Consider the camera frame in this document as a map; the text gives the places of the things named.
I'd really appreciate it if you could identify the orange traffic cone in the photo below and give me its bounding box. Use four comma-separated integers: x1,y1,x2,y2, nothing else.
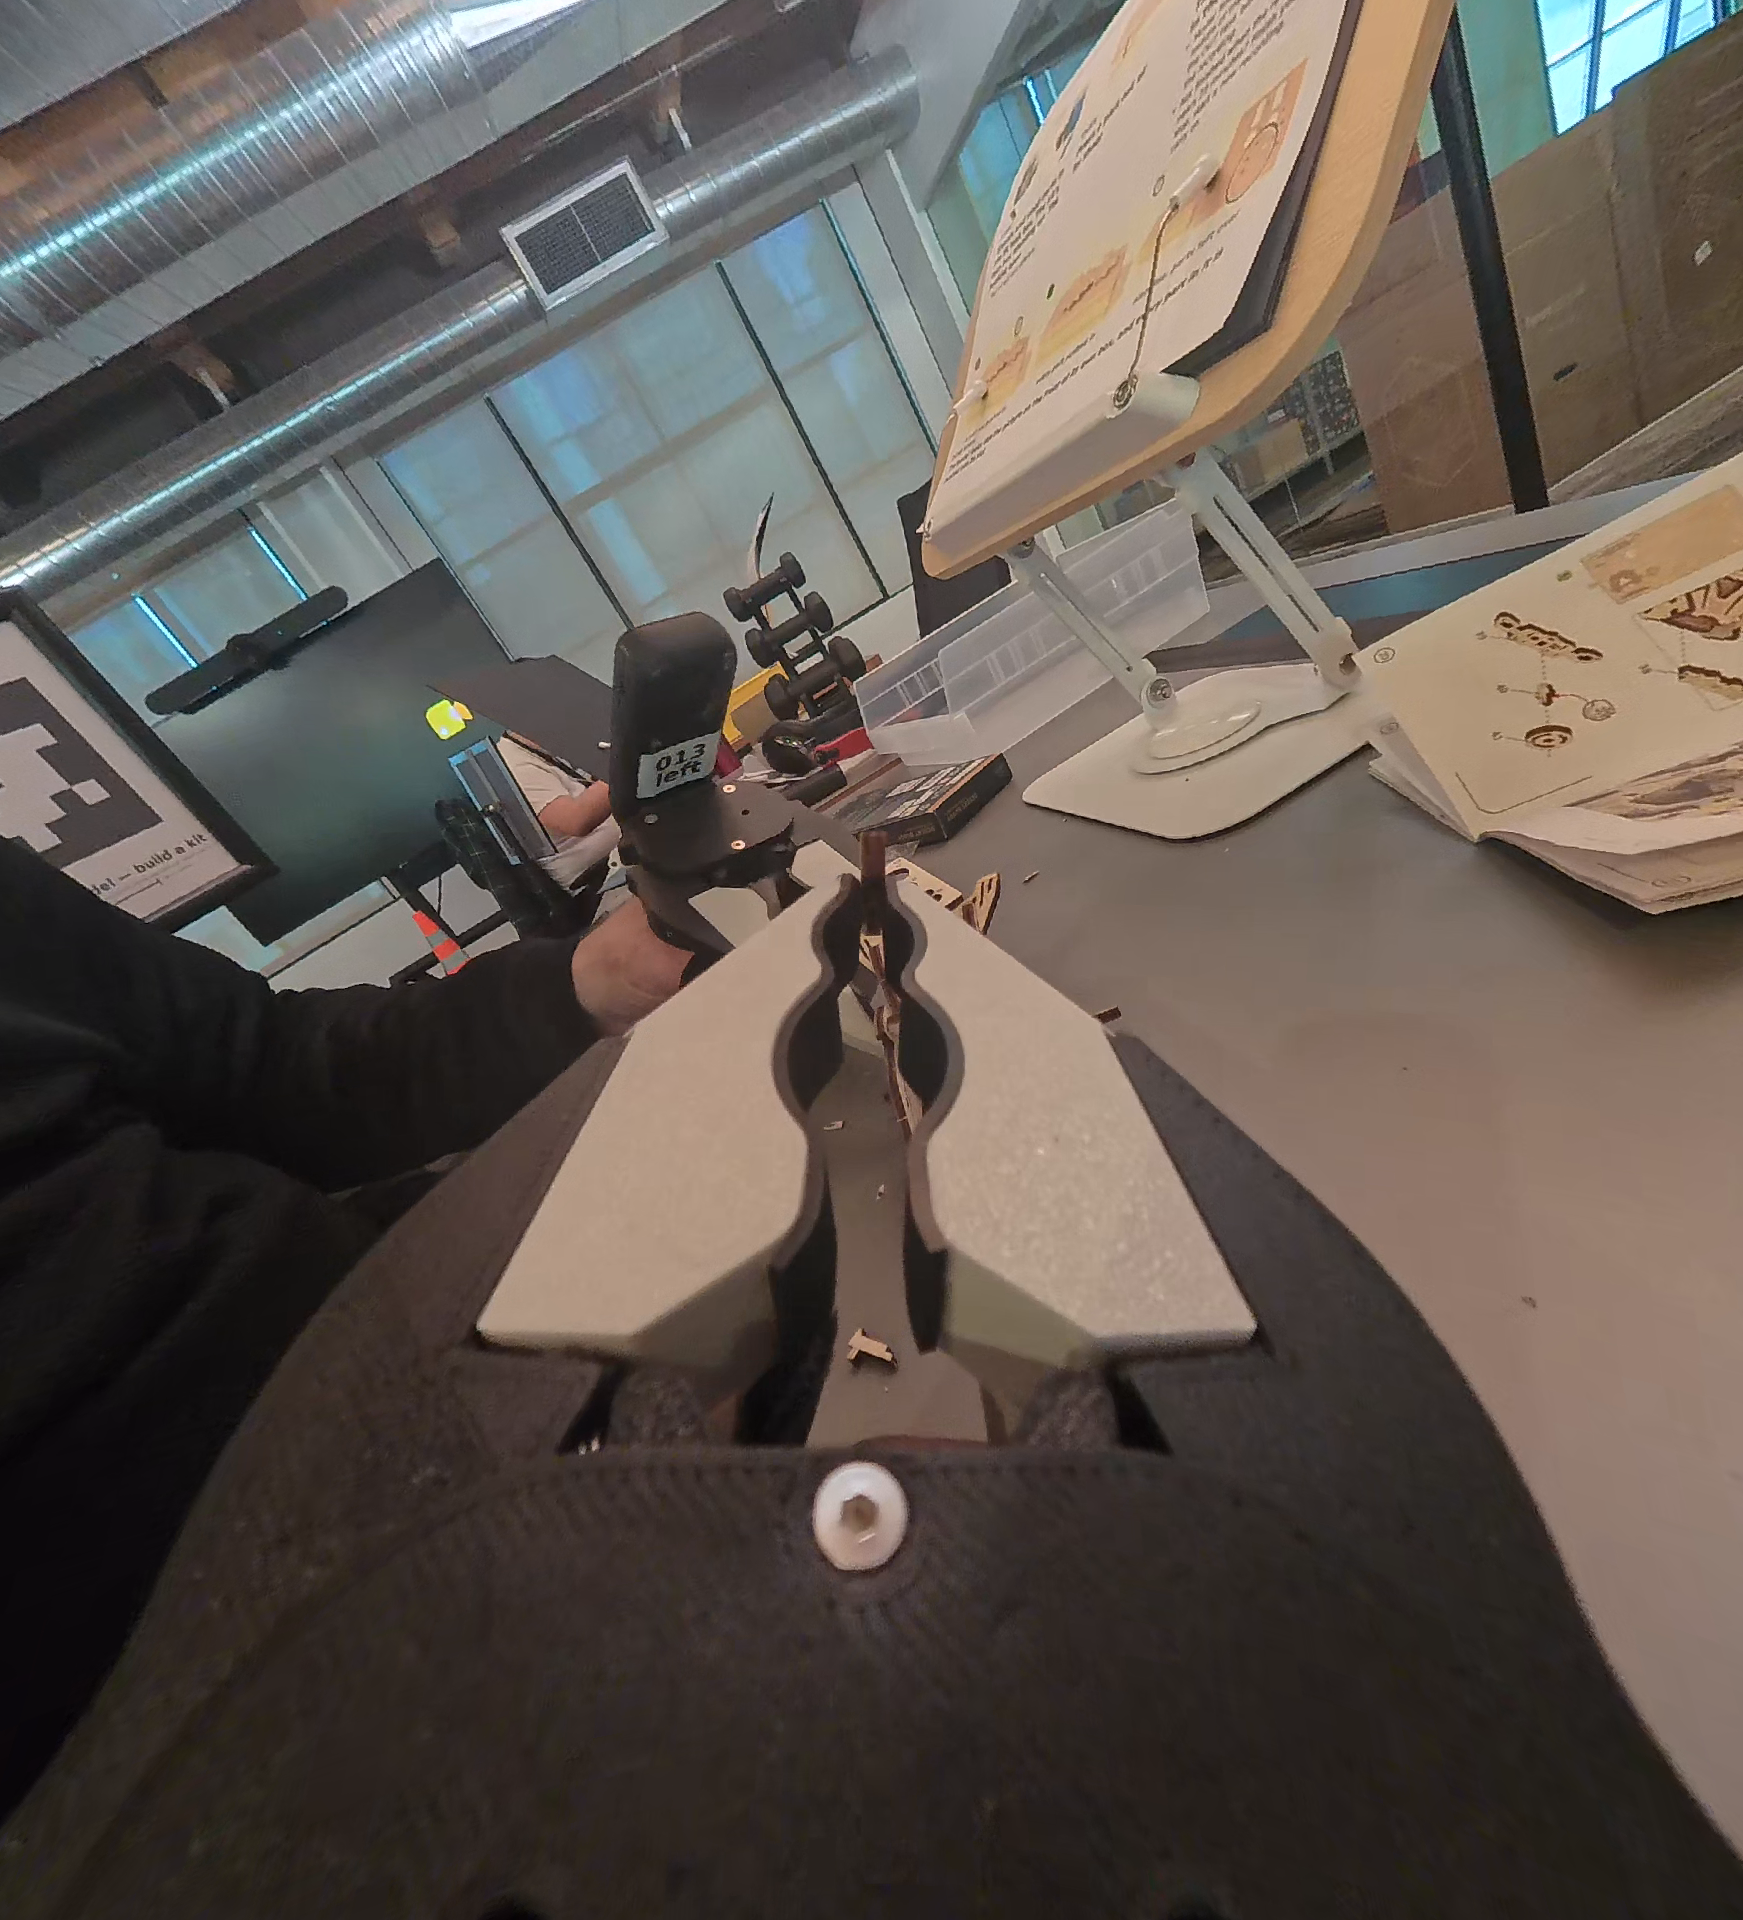
393,876,466,984

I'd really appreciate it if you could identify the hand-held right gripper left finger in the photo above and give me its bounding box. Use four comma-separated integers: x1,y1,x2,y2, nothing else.
480,876,873,1443

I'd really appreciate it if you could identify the framed pixel pattern poster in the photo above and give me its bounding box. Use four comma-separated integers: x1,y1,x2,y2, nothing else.
0,588,277,933

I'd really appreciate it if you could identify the white instruction booklet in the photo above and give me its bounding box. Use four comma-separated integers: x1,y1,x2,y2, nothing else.
1356,444,1743,917

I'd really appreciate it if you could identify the white air vent grille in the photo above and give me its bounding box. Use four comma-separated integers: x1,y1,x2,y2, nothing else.
501,161,672,312

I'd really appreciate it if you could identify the clear plastic organizer box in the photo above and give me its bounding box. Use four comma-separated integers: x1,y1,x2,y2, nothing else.
853,502,1208,761

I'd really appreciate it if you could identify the dark display screen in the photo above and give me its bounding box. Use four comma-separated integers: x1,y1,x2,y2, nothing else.
155,564,546,950

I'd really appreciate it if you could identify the black framed printed sheet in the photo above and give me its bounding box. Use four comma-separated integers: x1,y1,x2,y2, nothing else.
931,0,1366,530

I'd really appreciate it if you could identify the round spiral air duct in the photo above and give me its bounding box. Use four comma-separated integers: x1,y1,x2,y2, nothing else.
0,0,507,412
0,42,921,595

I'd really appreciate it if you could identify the brown cardboard box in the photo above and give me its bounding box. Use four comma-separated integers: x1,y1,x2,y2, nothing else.
1332,5,1743,533

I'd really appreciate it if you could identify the long holed wooden strip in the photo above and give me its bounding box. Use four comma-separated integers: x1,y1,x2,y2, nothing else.
853,836,916,1128

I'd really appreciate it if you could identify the person's left hand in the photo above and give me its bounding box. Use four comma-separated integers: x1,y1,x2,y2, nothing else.
574,893,701,1038

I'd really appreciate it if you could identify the yellow round table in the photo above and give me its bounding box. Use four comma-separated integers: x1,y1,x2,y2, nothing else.
921,0,1462,584

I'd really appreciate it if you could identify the black video bar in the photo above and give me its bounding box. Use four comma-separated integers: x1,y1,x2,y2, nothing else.
142,584,350,723

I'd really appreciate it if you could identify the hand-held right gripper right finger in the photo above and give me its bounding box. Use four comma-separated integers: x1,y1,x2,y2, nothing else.
880,876,1260,1435

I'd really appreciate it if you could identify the wooden model car chassis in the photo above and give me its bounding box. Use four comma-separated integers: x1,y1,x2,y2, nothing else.
890,855,1006,950

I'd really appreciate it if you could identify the black model kit box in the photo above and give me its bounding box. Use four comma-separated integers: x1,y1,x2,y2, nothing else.
837,750,1012,846

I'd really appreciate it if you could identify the black vertical post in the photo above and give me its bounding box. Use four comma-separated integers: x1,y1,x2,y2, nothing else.
1428,0,1553,511

